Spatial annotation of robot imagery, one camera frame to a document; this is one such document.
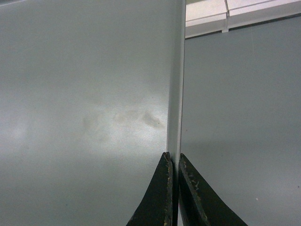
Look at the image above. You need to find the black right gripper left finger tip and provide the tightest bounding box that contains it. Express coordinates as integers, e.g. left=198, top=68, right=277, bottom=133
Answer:
left=127, top=152, right=174, bottom=226

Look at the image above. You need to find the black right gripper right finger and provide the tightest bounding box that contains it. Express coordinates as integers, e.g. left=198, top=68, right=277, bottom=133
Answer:
left=179, top=153, right=246, bottom=226

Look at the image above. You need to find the grey rectangular serving tray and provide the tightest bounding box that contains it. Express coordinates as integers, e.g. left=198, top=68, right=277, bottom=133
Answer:
left=0, top=0, right=186, bottom=226

